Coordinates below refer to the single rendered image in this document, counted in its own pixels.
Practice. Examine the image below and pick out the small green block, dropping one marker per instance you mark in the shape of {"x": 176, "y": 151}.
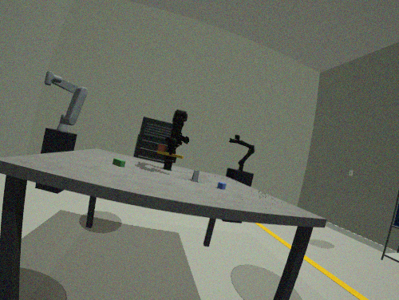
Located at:
{"x": 118, "y": 162}

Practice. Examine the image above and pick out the yellow bar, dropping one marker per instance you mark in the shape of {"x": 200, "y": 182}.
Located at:
{"x": 161, "y": 150}

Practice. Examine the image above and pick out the blue cube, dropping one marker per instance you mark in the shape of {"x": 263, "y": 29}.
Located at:
{"x": 222, "y": 185}

